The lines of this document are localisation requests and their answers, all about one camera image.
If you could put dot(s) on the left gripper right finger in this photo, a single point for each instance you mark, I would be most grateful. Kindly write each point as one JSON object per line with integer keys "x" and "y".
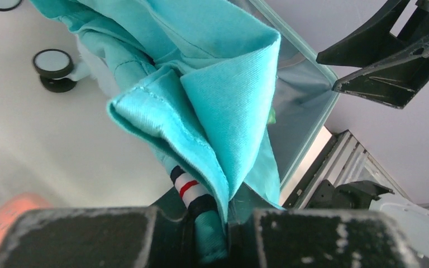
{"x": 319, "y": 238}

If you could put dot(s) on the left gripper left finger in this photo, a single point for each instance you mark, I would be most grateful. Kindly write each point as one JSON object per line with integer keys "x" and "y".
{"x": 98, "y": 237}

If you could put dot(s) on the teal shirt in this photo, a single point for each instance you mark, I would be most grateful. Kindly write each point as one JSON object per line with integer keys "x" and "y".
{"x": 197, "y": 80}

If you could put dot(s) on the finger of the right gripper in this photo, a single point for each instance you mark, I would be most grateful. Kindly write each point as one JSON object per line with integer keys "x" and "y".
{"x": 372, "y": 41}
{"x": 393, "y": 81}

